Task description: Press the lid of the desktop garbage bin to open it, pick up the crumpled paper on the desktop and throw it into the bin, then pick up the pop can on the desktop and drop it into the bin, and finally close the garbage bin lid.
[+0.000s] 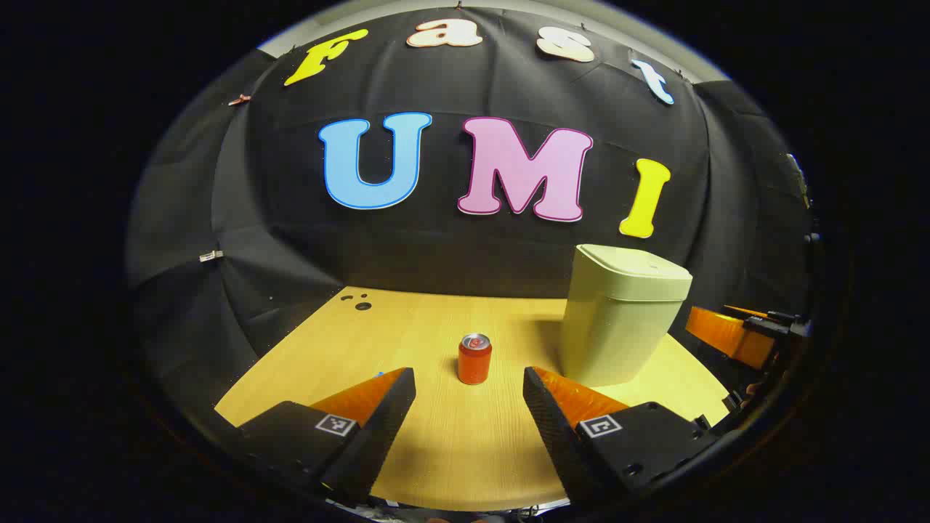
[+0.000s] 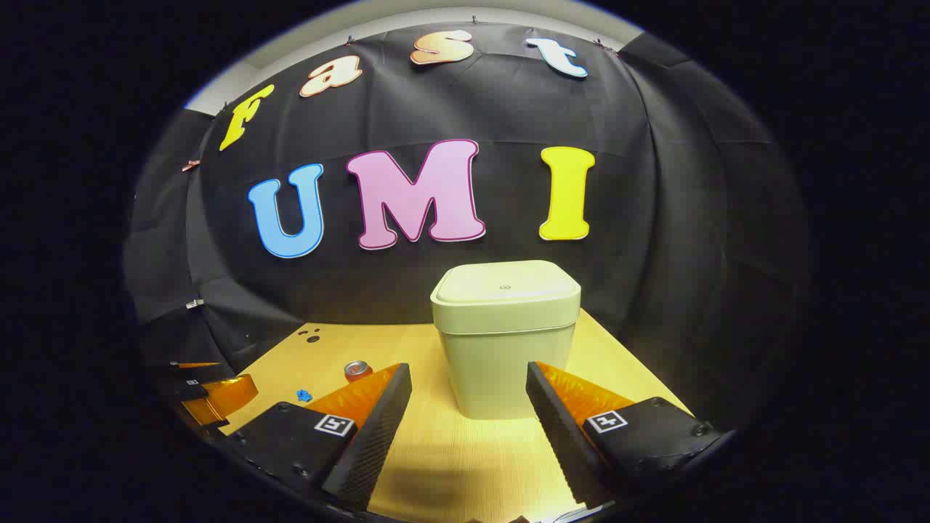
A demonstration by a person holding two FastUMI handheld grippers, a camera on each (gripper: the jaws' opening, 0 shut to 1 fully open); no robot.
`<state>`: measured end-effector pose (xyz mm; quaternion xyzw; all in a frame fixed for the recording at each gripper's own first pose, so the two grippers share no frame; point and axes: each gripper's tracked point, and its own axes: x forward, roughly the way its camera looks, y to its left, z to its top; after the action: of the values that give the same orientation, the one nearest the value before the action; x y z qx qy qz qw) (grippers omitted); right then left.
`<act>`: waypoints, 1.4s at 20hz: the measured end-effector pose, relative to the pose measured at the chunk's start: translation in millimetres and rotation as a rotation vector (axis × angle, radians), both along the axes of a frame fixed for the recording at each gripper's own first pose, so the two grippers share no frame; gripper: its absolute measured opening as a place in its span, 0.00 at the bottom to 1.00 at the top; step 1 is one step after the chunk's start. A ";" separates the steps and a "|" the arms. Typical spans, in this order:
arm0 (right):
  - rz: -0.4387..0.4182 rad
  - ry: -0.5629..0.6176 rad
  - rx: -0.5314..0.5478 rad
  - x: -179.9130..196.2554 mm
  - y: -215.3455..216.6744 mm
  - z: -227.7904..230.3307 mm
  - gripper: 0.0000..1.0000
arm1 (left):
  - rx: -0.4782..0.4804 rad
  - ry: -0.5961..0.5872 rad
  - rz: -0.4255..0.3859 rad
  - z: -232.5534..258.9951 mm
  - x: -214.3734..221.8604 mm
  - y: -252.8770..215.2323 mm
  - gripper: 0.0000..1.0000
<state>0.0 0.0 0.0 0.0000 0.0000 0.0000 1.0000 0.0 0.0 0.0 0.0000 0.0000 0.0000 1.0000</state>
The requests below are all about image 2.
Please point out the blue paper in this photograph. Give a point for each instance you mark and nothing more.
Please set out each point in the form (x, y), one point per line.
(304, 396)

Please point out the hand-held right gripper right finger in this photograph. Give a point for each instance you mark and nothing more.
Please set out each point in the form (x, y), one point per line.
(559, 436)

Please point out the black backdrop cloth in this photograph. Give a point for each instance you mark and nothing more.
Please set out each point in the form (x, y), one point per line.
(654, 218)

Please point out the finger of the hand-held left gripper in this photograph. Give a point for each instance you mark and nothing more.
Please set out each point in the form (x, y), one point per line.
(218, 399)
(196, 364)

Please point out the wooden desktop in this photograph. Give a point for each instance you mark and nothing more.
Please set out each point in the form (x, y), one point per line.
(450, 465)

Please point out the green desktop garbage bin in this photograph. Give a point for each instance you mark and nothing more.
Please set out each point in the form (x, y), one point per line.
(501, 349)

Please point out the orange pop can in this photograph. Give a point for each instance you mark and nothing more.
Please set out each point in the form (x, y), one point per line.
(356, 372)

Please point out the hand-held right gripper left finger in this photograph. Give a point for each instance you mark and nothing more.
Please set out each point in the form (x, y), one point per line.
(378, 436)

